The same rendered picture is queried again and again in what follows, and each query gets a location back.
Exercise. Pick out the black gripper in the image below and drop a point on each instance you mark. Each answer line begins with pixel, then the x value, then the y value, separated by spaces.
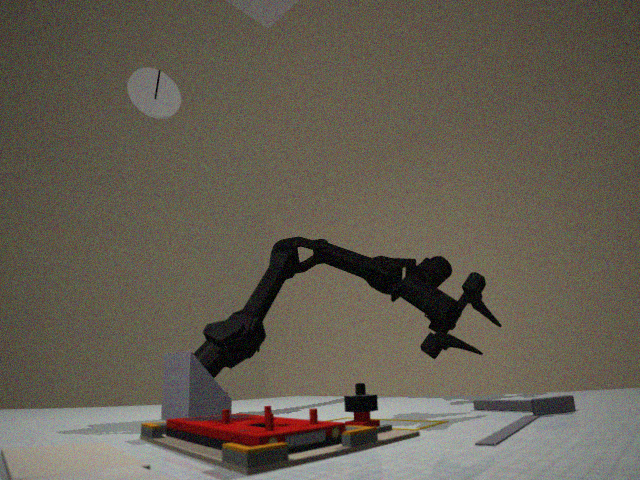
pixel 441 307

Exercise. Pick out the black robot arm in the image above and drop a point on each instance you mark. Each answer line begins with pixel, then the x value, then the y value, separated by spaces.
pixel 243 332

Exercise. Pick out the black wheel with grey hub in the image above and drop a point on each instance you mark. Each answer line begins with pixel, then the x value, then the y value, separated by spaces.
pixel 360 403

